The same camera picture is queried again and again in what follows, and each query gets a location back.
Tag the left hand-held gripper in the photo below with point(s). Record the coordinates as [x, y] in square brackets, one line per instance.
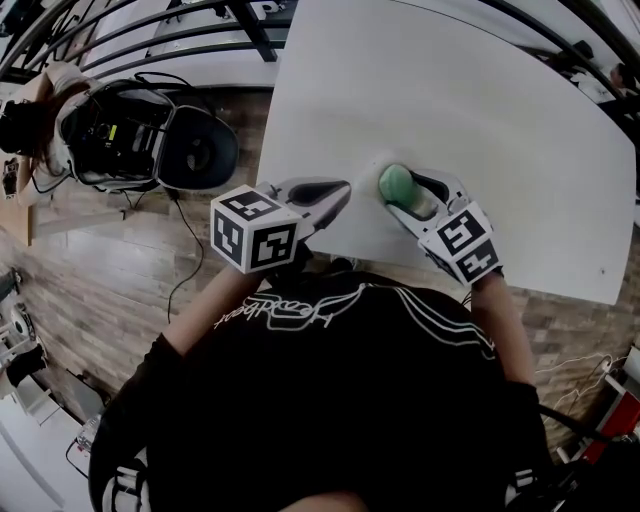
[255, 235]

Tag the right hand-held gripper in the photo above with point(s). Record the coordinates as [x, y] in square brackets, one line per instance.
[460, 245]

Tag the green round object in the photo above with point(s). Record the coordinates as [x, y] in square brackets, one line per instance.
[396, 184]

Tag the person's right forearm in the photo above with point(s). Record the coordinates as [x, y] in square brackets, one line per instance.
[505, 330]

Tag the person's left forearm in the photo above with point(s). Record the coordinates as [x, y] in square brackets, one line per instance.
[210, 310]

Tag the white table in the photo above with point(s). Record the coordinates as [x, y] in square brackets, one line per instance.
[475, 100]

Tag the open black equipment case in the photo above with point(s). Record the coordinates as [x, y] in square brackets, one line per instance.
[200, 150]

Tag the black metal railing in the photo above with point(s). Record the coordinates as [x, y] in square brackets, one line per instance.
[257, 35]

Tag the person's black shirt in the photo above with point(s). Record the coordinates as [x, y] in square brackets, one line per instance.
[325, 400]

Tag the red cabinet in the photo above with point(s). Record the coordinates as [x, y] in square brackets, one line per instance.
[617, 420]

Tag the wooden desk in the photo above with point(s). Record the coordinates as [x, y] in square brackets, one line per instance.
[32, 225]

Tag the person's head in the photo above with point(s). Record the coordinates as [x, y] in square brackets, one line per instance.
[332, 504]

